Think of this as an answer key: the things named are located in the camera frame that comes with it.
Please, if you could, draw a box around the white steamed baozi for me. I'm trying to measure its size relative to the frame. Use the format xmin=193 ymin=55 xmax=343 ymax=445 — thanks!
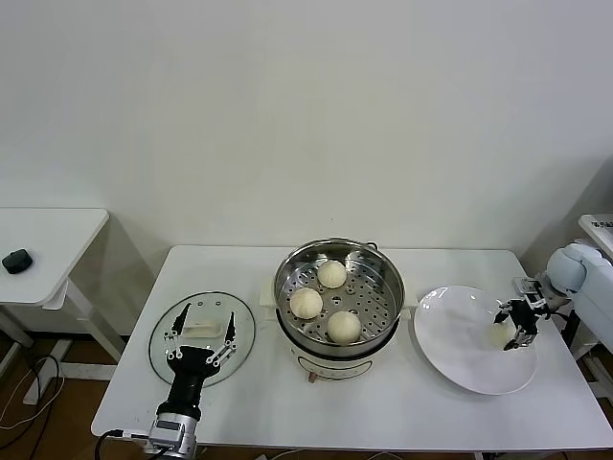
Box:
xmin=326 ymin=310 xmax=363 ymax=344
xmin=487 ymin=323 xmax=516 ymax=350
xmin=288 ymin=287 xmax=323 ymax=321
xmin=316 ymin=260 xmax=347 ymax=290

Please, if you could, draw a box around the black power cable with adapter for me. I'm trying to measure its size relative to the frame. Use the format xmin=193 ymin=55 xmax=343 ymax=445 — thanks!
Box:
xmin=547 ymin=306 xmax=579 ymax=344

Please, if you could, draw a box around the white floor cable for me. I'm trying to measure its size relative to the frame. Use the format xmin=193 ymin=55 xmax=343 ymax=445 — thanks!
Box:
xmin=0 ymin=378 xmax=63 ymax=431

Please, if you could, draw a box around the black floor cable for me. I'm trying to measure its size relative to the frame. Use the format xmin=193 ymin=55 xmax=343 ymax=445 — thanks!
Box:
xmin=28 ymin=355 xmax=64 ymax=408

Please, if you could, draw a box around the steel steamer pot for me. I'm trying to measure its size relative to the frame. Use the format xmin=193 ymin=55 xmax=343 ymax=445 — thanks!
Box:
xmin=258 ymin=276 xmax=417 ymax=385

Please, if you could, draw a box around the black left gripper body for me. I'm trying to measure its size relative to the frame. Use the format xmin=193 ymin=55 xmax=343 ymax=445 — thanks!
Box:
xmin=157 ymin=347 xmax=219 ymax=417

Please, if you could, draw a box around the glass lid with white handle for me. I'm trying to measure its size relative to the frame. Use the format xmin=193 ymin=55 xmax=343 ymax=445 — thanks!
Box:
xmin=148 ymin=290 xmax=257 ymax=388

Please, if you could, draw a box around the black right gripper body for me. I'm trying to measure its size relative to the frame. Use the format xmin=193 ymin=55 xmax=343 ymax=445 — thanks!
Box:
xmin=507 ymin=299 xmax=541 ymax=336

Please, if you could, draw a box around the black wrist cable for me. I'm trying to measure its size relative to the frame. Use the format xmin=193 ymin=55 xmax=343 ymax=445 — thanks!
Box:
xmin=94 ymin=427 xmax=152 ymax=460

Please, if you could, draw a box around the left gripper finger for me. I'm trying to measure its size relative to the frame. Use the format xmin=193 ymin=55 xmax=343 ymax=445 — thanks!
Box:
xmin=162 ymin=304 xmax=192 ymax=359
xmin=205 ymin=310 xmax=238 ymax=369

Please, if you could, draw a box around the perforated steel steamer basket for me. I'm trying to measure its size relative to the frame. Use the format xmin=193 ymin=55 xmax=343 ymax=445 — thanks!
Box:
xmin=272 ymin=238 xmax=405 ymax=354

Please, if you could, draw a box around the white side table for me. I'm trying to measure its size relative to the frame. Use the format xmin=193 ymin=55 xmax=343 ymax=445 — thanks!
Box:
xmin=0 ymin=208 xmax=129 ymax=408

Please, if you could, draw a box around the small black case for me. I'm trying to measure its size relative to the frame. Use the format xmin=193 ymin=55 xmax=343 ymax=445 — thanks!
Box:
xmin=0 ymin=247 xmax=34 ymax=275

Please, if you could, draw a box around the white round plate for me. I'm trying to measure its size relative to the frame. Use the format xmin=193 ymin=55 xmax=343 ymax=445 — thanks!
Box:
xmin=413 ymin=286 xmax=538 ymax=396

